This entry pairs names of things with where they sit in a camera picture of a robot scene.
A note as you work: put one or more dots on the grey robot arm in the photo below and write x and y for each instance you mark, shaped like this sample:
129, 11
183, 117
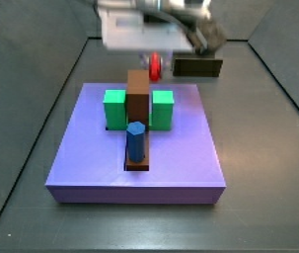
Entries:
203, 31

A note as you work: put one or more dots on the right green block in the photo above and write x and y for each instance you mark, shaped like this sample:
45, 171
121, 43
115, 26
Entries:
161, 106

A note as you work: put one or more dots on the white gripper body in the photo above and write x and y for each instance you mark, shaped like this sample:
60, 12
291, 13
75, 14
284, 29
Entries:
125, 32

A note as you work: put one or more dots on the brown L-shaped block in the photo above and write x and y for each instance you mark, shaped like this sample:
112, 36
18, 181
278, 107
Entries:
137, 112

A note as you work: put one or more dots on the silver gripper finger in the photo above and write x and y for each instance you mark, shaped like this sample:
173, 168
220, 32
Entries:
164, 61
144, 60

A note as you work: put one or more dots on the black peg stand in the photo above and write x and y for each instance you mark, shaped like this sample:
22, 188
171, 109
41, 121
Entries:
192, 66

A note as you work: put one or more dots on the blue hexagonal peg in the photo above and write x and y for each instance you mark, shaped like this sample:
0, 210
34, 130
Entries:
136, 141

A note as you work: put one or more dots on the red peg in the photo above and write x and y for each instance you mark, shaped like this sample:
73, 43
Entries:
155, 66

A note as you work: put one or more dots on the left green block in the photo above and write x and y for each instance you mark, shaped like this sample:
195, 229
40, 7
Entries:
115, 113

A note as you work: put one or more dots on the green block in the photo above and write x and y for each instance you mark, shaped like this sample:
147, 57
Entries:
161, 106
115, 113

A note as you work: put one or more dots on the purple base board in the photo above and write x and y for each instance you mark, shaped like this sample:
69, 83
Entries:
184, 175

